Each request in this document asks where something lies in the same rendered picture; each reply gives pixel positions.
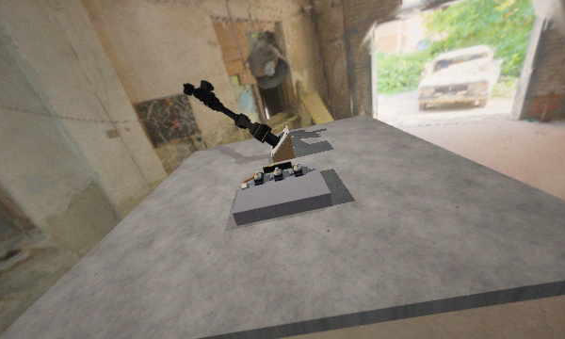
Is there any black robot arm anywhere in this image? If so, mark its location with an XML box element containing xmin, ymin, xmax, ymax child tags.
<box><xmin>199</xmin><ymin>80</ymin><xmax>280</xmax><ymax>149</ymax></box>

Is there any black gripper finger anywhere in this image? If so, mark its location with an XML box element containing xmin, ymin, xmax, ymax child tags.
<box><xmin>184</xmin><ymin>84</ymin><xmax>193</xmax><ymax>95</ymax></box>
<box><xmin>196</xmin><ymin>89</ymin><xmax>211</xmax><ymax>102</ymax></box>

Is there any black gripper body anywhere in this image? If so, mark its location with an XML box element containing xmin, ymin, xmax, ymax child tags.
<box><xmin>189</xmin><ymin>86</ymin><xmax>216</xmax><ymax>104</ymax></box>

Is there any black header strip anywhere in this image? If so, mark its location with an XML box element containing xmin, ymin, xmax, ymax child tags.
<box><xmin>263</xmin><ymin>161</ymin><xmax>293</xmax><ymax>174</ymax></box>

